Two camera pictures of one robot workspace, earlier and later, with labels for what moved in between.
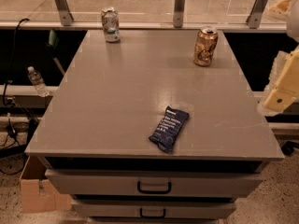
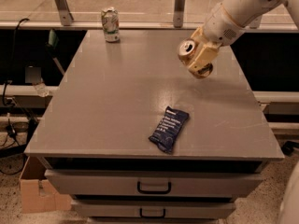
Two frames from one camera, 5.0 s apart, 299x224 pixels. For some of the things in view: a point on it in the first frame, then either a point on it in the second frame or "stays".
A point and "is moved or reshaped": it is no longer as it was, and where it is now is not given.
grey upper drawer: (110, 182) stays
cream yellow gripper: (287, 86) → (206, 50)
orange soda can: (205, 46) is moved or reshaped
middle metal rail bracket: (179, 7) stays
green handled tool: (52, 43) stays
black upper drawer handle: (154, 191) stays
